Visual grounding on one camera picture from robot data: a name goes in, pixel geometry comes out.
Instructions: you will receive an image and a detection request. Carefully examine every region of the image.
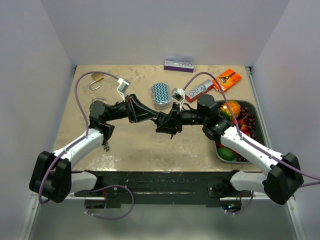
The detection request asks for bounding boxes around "green avocado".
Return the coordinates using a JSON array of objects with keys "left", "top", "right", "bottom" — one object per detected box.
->
[{"left": 217, "top": 147, "right": 236, "bottom": 161}]

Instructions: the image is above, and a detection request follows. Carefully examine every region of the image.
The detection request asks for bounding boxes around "purple cable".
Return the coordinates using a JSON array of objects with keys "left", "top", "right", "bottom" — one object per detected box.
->
[
  {"left": 182, "top": 71, "right": 320, "bottom": 216},
  {"left": 37, "top": 70, "right": 135, "bottom": 220}
]

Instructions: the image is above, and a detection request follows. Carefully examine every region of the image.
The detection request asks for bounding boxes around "red white box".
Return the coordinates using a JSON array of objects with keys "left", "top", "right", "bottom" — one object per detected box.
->
[{"left": 185, "top": 79, "right": 214, "bottom": 103}]

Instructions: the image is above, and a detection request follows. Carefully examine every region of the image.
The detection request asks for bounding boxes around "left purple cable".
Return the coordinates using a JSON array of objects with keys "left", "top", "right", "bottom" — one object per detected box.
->
[{"left": 37, "top": 70, "right": 135, "bottom": 220}]

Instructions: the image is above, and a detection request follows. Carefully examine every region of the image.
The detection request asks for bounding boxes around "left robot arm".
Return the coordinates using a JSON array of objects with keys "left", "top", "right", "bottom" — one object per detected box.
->
[{"left": 29, "top": 94, "right": 159, "bottom": 203}]

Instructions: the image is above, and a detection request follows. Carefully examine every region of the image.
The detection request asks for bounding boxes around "dark grapes bunch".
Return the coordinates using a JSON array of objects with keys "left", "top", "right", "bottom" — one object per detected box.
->
[{"left": 237, "top": 107, "right": 258, "bottom": 141}]

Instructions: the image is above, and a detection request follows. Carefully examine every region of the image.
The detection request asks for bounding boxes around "brass padlock with keys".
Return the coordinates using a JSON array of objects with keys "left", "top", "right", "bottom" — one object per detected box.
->
[{"left": 91, "top": 97, "right": 106, "bottom": 103}]

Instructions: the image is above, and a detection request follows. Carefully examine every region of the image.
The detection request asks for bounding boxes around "orange box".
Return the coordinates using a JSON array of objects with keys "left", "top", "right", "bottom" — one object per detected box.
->
[{"left": 216, "top": 68, "right": 242, "bottom": 92}]

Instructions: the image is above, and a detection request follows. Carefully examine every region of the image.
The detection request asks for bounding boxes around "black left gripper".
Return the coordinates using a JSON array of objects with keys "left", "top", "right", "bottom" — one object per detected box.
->
[{"left": 105, "top": 94, "right": 158, "bottom": 124}]

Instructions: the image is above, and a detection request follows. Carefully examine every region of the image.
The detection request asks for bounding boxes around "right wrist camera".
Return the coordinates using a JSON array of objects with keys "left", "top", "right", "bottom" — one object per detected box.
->
[{"left": 171, "top": 88, "right": 186, "bottom": 110}]

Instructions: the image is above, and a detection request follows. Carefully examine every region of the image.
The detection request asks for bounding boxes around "purple white box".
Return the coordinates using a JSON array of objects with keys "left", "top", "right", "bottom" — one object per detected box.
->
[{"left": 163, "top": 56, "right": 196, "bottom": 73}]

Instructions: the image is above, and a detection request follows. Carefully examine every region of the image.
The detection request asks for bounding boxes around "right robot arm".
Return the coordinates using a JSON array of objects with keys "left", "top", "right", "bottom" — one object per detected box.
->
[{"left": 155, "top": 94, "right": 304, "bottom": 205}]

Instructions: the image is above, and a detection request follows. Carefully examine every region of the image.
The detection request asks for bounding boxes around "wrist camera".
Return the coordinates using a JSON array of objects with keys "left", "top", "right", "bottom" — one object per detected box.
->
[
  {"left": 171, "top": 88, "right": 186, "bottom": 110},
  {"left": 116, "top": 77, "right": 131, "bottom": 100}
]

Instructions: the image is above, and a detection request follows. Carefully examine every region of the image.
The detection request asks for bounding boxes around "aluminium rail frame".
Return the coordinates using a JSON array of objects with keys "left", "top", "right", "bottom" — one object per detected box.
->
[{"left": 20, "top": 194, "right": 307, "bottom": 240}]

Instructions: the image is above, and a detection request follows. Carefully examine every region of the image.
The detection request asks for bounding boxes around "toy pineapple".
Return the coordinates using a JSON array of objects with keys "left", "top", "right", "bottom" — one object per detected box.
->
[{"left": 218, "top": 100, "right": 241, "bottom": 121}]

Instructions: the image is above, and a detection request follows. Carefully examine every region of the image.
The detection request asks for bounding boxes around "grey fruit tray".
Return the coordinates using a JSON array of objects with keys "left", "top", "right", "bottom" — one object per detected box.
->
[{"left": 215, "top": 100, "right": 266, "bottom": 165}]

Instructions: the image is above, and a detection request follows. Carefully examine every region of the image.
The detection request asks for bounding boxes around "blue zigzag pouch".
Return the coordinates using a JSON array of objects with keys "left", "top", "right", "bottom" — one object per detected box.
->
[{"left": 151, "top": 82, "right": 172, "bottom": 110}]

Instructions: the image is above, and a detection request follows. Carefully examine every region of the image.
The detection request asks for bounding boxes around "large brass padlock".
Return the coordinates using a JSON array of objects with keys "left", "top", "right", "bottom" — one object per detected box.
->
[{"left": 88, "top": 73, "right": 104, "bottom": 91}]

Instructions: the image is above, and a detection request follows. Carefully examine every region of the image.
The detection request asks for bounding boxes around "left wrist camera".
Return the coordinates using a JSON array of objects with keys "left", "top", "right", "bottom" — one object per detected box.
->
[{"left": 116, "top": 77, "right": 131, "bottom": 100}]

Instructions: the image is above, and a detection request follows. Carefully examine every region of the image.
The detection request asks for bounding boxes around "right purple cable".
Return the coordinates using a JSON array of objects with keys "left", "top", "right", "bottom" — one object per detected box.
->
[{"left": 182, "top": 71, "right": 320, "bottom": 216}]

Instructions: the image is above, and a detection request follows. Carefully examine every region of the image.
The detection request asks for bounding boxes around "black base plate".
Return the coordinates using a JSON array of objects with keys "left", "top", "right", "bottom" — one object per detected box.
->
[{"left": 75, "top": 170, "right": 252, "bottom": 208}]

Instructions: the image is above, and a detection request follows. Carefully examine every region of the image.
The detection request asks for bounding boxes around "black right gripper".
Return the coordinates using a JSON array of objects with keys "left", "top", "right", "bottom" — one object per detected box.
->
[{"left": 156, "top": 102, "right": 207, "bottom": 135}]

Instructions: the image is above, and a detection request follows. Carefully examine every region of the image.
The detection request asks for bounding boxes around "black padlock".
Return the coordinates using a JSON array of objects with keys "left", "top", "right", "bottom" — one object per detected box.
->
[{"left": 152, "top": 111, "right": 168, "bottom": 127}]

